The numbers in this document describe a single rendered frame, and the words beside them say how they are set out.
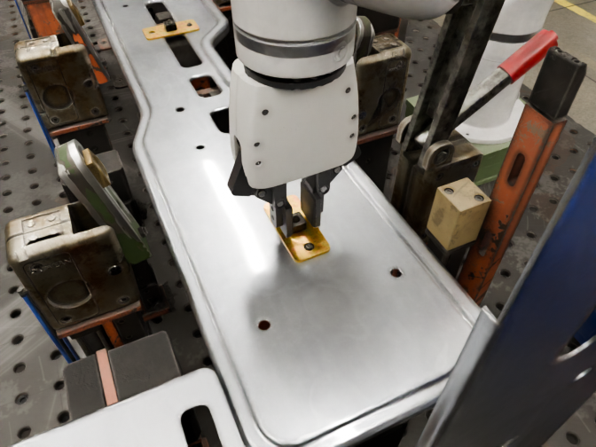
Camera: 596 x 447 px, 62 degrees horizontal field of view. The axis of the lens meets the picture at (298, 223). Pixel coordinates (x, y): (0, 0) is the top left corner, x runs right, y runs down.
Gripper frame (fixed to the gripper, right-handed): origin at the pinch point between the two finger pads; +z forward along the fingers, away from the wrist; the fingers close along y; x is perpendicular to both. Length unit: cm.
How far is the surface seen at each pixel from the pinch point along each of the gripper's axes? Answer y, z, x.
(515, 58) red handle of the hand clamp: -22.4, -10.0, 0.2
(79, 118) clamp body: 17.2, 8.6, -38.1
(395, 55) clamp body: -20.0, -3.6, -15.1
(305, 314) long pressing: 3.5, 2.9, 9.4
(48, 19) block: 18, 10, -76
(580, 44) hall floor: -243, 103, -145
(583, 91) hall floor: -207, 103, -108
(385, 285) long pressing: -4.3, 2.9, 9.6
